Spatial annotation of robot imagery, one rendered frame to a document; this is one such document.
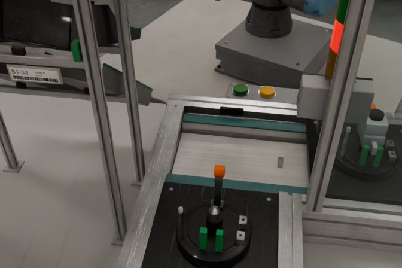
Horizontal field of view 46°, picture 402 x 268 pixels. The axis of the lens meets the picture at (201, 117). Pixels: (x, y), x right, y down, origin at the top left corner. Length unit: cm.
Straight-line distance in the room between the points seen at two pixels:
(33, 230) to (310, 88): 66
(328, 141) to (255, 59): 60
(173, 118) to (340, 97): 50
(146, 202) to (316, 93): 41
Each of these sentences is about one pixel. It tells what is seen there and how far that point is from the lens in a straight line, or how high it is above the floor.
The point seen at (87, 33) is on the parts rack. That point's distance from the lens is 72.
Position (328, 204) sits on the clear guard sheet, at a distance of 99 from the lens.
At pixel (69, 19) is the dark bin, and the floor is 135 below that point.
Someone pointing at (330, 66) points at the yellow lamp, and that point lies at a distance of 80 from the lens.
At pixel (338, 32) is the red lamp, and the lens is 76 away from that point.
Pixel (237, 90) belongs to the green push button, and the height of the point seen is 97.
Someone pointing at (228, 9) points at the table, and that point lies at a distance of 187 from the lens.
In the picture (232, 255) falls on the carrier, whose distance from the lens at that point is 87.
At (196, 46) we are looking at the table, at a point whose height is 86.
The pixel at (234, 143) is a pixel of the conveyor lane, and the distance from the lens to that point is 117.
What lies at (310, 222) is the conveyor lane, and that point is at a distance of 101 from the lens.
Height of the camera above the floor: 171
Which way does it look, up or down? 40 degrees down
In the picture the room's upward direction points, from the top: straight up
